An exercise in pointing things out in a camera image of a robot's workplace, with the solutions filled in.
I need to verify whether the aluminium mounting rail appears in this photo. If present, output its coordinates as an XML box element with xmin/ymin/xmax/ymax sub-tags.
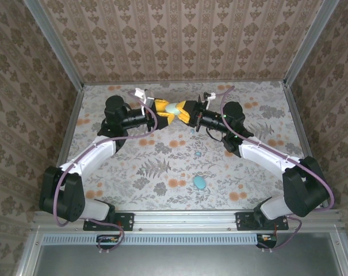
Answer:
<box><xmin>32</xmin><ymin>209</ymin><xmax>344</xmax><ymax>231</ymax></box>

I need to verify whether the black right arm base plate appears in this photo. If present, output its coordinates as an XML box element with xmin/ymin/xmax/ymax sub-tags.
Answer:
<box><xmin>235</xmin><ymin>212</ymin><xmax>289</xmax><ymax>232</ymax></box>

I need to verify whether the turquoise oval plastic shell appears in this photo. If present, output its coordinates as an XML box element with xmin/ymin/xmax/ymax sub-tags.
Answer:
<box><xmin>193</xmin><ymin>176</ymin><xmax>207</xmax><ymax>191</ymax></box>

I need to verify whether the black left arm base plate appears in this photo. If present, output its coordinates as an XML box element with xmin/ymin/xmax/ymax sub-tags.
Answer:
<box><xmin>83</xmin><ymin>212</ymin><xmax>134</xmax><ymax>232</ymax></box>

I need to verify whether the aluminium table back rail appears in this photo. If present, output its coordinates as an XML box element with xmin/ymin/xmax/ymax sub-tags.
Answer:
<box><xmin>82</xmin><ymin>80</ymin><xmax>287</xmax><ymax>86</ymax></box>

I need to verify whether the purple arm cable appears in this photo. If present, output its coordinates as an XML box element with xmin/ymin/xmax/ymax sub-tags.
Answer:
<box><xmin>219</xmin><ymin>86</ymin><xmax>335</xmax><ymax>251</ymax></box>
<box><xmin>55</xmin><ymin>90</ymin><xmax>159</xmax><ymax>255</ymax></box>

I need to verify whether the black connector box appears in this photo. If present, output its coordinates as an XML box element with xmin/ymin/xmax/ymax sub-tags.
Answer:
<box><xmin>96</xmin><ymin>234</ymin><xmax>125</xmax><ymax>250</ymax></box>
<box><xmin>256</xmin><ymin>233</ymin><xmax>278</xmax><ymax>250</ymax></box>

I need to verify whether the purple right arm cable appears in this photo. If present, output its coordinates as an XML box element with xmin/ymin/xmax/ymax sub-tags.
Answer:
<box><xmin>219</xmin><ymin>86</ymin><xmax>335</xmax><ymax>251</ymax></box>

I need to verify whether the aluminium table side rail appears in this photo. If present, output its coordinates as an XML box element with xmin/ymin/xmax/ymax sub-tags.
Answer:
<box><xmin>282</xmin><ymin>83</ymin><xmax>330</xmax><ymax>209</ymax></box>
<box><xmin>56</xmin><ymin>85</ymin><xmax>86</xmax><ymax>169</ymax></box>

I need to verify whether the floral patterned table cover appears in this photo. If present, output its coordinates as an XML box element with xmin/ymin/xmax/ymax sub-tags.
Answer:
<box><xmin>57</xmin><ymin>81</ymin><xmax>326</xmax><ymax>212</ymax></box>

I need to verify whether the mint green earbud charging case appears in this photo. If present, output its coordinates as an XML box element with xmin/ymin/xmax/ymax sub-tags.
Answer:
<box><xmin>165</xmin><ymin>103</ymin><xmax>180</xmax><ymax>116</ymax></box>

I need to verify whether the aluminium upright frame post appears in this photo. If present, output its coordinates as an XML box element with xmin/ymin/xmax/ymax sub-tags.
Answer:
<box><xmin>283</xmin><ymin>0</ymin><xmax>341</xmax><ymax>87</ymax></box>
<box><xmin>22</xmin><ymin>0</ymin><xmax>85</xmax><ymax>92</ymax></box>

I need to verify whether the grey slotted cable duct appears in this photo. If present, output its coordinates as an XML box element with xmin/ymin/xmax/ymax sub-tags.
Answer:
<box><xmin>43</xmin><ymin>233</ymin><xmax>278</xmax><ymax>246</ymax></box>

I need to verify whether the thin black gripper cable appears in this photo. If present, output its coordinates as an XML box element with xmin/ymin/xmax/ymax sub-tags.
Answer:
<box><xmin>205</xmin><ymin>128</ymin><xmax>230</xmax><ymax>142</ymax></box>

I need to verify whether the grey metal sheet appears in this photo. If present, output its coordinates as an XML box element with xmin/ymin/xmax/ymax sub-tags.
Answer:
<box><xmin>32</xmin><ymin>232</ymin><xmax>346</xmax><ymax>276</ymax></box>

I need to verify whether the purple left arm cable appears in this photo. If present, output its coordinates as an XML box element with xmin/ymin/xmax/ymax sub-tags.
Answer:
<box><xmin>55</xmin><ymin>90</ymin><xmax>159</xmax><ymax>255</ymax></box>

